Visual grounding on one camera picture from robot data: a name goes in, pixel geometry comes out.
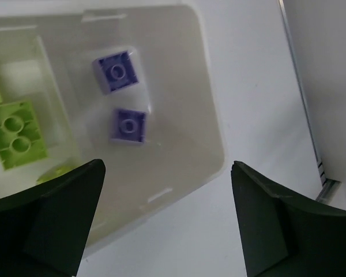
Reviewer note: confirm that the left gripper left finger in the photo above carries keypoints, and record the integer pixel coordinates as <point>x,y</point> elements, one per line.
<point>44,229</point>

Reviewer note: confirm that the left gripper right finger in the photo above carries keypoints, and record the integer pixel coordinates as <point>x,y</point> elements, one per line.
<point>284,233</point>

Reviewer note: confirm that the green 2x4 lego brick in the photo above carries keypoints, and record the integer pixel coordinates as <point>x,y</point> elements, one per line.
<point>21,140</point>

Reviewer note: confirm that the small purple lego brick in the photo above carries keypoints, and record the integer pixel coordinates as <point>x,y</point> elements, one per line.
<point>128,126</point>

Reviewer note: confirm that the green 2x2 lego brick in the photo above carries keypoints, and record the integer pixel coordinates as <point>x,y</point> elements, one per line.
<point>55,173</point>

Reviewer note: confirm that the right white divided tray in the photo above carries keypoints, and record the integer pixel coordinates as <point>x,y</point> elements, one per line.
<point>47,60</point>

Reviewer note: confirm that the right side aluminium rail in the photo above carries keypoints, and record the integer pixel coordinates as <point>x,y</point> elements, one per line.
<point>329,186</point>

